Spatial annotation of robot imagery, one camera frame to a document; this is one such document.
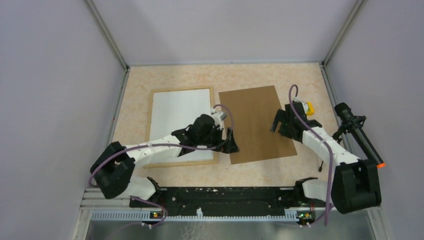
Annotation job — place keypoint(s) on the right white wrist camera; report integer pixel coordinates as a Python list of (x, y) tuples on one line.
[(296, 100)]

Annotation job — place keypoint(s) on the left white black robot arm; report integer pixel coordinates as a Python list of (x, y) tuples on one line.
[(113, 171)]

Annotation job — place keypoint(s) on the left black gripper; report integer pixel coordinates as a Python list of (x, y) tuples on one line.
[(230, 145)]

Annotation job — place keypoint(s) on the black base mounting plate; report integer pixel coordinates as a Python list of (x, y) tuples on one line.
[(231, 201)]

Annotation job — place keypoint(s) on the light wooden picture frame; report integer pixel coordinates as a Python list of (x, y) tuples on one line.
[(149, 132)]

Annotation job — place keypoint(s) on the yellow calculator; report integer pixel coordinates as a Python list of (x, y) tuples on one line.
[(308, 108)]

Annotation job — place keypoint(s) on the black microphone orange tip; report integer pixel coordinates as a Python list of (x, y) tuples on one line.
[(353, 124)]

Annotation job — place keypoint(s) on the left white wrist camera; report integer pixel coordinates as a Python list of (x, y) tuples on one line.
[(218, 117)]

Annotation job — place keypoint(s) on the brown frame backing board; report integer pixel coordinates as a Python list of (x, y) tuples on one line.
[(254, 111)]

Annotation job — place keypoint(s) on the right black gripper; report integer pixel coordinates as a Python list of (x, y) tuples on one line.
[(280, 116)]

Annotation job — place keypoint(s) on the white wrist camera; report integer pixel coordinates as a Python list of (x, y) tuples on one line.
[(296, 100), (218, 117)]

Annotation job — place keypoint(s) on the white toothed cable rail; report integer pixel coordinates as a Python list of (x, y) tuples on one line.
[(147, 216)]

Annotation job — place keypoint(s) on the black microphone tripod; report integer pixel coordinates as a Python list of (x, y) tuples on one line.
[(328, 148)]

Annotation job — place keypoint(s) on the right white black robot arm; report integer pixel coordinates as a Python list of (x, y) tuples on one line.
[(354, 183)]

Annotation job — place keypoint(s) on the sunflower photo print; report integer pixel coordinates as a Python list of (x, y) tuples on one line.
[(179, 112)]

